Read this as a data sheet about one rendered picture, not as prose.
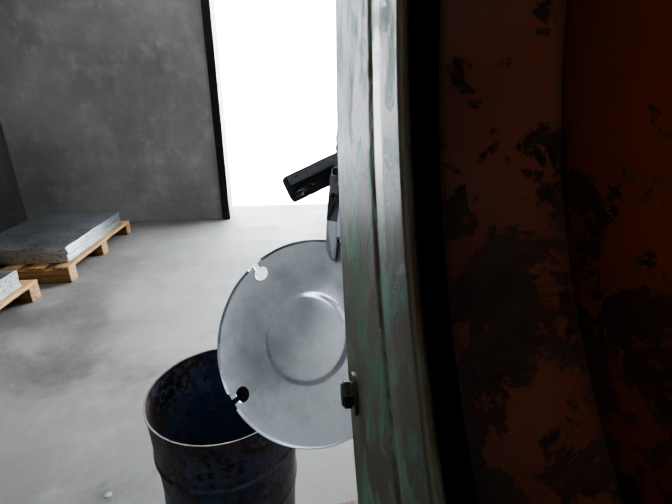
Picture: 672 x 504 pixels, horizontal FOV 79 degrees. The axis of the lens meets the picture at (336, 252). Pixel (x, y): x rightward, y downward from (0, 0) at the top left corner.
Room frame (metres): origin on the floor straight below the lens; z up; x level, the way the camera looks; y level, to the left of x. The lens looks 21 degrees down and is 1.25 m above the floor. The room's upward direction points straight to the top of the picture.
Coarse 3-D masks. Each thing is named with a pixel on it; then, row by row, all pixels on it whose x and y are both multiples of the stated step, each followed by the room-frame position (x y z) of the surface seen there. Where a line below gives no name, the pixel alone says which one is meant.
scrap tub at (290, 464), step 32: (160, 384) 1.00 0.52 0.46; (192, 384) 1.09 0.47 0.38; (160, 416) 0.97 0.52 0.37; (192, 416) 1.08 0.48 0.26; (224, 416) 1.14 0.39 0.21; (160, 448) 0.79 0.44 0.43; (192, 448) 0.75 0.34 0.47; (224, 448) 0.75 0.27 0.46; (256, 448) 0.79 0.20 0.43; (288, 448) 0.88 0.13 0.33; (192, 480) 0.75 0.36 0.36; (224, 480) 0.76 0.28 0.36; (256, 480) 0.78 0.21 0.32; (288, 480) 0.88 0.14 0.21
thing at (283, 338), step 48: (240, 288) 0.58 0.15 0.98; (288, 288) 0.55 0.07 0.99; (336, 288) 0.53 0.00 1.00; (240, 336) 0.53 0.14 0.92; (288, 336) 0.51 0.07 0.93; (336, 336) 0.49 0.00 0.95; (240, 384) 0.49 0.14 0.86; (288, 384) 0.47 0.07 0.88; (336, 384) 0.45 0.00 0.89; (288, 432) 0.43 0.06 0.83; (336, 432) 0.42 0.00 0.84
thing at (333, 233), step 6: (330, 222) 0.56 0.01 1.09; (336, 222) 0.57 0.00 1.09; (330, 228) 0.56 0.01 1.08; (336, 228) 0.56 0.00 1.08; (330, 234) 0.56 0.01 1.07; (336, 234) 0.56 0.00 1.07; (330, 240) 0.55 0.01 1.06; (336, 240) 0.56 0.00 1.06; (330, 246) 0.55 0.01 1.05; (336, 246) 0.56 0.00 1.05; (330, 252) 0.55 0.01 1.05; (330, 258) 0.55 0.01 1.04
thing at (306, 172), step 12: (336, 156) 0.66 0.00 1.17; (312, 168) 0.65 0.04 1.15; (324, 168) 0.65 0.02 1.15; (288, 180) 0.64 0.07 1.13; (300, 180) 0.64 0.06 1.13; (312, 180) 0.65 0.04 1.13; (324, 180) 0.66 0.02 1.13; (288, 192) 0.64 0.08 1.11; (300, 192) 0.65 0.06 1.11; (312, 192) 0.67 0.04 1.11
